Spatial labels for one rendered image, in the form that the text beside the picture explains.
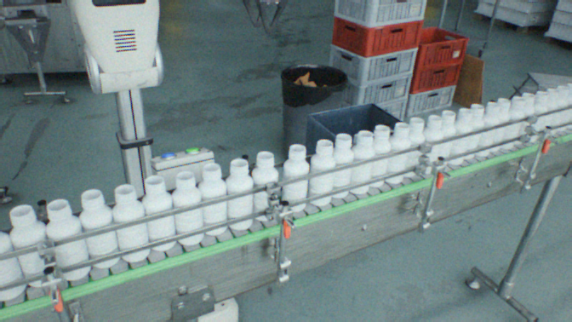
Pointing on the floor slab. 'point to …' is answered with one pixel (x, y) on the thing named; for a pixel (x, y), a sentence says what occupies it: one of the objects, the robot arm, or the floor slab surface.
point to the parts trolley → (466, 33)
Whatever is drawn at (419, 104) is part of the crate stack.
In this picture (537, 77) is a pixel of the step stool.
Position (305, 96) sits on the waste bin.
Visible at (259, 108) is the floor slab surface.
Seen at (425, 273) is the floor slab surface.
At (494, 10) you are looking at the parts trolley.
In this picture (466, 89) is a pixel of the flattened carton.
